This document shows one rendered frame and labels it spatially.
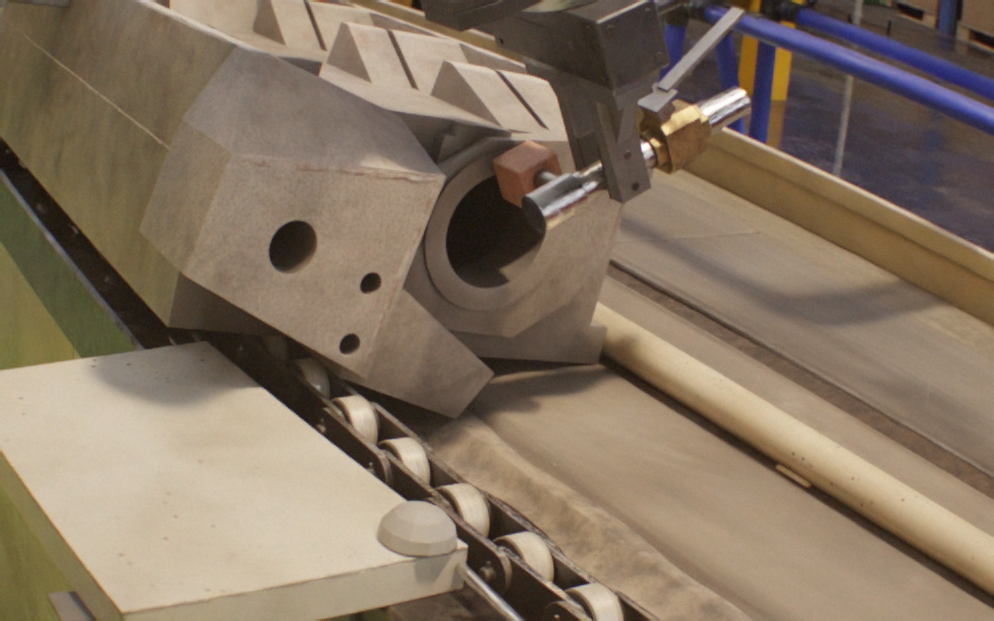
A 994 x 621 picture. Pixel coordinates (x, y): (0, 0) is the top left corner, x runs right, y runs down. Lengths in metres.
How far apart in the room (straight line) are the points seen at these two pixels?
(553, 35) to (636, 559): 0.33
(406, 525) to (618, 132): 0.33
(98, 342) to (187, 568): 0.46
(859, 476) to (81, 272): 0.64
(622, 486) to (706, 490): 0.06
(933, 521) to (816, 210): 0.76
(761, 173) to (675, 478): 0.76
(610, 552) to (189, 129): 0.37
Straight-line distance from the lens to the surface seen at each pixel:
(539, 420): 1.09
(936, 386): 1.30
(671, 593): 0.90
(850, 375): 1.28
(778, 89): 6.66
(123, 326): 1.13
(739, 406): 1.10
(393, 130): 0.99
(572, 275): 1.15
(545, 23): 0.97
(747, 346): 1.32
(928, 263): 1.57
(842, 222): 1.65
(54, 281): 1.31
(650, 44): 0.95
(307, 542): 0.79
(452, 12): 0.92
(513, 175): 1.05
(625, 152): 1.01
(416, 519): 0.79
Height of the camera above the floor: 1.18
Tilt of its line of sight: 19 degrees down
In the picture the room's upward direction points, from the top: 8 degrees clockwise
